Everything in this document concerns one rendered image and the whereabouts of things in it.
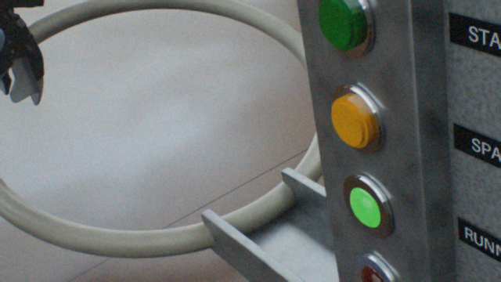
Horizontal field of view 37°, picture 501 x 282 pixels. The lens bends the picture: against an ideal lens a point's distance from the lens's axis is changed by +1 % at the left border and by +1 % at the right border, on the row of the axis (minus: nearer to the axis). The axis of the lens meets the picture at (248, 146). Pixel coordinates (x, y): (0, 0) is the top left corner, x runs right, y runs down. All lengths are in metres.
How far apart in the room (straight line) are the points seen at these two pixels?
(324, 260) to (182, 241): 0.16
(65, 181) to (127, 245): 2.47
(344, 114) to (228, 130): 2.98
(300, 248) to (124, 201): 2.24
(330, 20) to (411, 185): 0.08
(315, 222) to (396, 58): 0.54
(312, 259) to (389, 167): 0.44
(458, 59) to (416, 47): 0.02
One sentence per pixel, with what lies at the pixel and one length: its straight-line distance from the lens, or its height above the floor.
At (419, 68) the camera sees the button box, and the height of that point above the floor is 1.45.
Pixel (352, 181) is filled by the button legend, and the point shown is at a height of 1.38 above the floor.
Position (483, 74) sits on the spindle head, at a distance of 0.32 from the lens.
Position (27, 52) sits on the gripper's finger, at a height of 1.24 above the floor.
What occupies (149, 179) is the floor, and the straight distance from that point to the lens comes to 3.12.
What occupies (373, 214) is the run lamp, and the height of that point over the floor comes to 1.36.
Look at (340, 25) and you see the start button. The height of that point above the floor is 1.47.
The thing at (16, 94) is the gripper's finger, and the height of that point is 1.19.
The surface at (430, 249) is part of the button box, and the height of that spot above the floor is 1.36.
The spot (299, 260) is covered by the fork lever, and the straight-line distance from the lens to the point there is 0.80.
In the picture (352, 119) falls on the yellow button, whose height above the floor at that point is 1.42.
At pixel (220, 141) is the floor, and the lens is 3.26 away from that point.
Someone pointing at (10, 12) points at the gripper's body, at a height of 1.29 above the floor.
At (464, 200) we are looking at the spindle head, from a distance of 0.36.
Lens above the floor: 1.59
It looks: 30 degrees down
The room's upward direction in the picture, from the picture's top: 12 degrees counter-clockwise
